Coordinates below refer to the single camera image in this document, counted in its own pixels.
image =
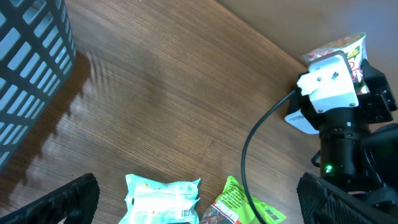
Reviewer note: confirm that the green snack bag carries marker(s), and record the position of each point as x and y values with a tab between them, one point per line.
232	207

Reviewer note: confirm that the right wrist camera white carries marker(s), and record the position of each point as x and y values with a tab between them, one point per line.
328	83

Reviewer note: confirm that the instant noodle cup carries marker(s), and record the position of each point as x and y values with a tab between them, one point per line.
354	47

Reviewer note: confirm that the grey plastic mesh basket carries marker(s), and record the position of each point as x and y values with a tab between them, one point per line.
38	53

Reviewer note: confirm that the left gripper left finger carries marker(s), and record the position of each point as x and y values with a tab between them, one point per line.
75	202

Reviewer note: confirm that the light blue tissue pack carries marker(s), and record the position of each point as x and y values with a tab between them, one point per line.
153	202

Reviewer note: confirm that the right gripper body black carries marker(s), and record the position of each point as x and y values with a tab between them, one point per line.
374	107

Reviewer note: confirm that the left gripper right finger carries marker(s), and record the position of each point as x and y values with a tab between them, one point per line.
323	203

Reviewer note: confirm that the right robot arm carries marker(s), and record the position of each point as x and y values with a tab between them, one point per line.
358	145

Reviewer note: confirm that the white barcode scanner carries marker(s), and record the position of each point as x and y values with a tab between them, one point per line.
299	121

